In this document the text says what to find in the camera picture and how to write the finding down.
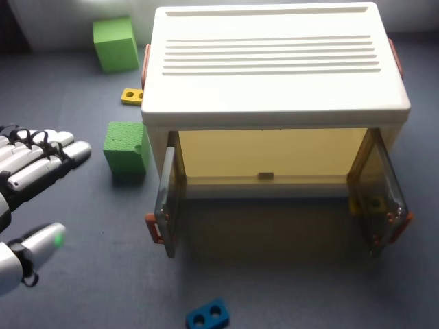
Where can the grey table cloth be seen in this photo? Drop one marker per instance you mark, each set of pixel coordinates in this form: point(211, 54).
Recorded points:
point(85, 274)

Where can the small green foam block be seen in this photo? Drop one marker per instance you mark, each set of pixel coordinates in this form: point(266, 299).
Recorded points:
point(125, 150)

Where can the yellow two-hole block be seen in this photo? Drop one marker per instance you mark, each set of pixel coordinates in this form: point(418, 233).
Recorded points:
point(124, 99)
point(360, 205)

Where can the large green foam block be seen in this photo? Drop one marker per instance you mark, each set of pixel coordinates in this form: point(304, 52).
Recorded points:
point(116, 48)

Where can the blue two-hole block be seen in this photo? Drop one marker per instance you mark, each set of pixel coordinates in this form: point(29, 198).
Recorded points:
point(224, 317)

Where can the white ribbed plastic box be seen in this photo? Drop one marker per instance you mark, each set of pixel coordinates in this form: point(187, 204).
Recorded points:
point(267, 89)

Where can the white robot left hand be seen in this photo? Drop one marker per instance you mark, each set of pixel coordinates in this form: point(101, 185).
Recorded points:
point(37, 161)

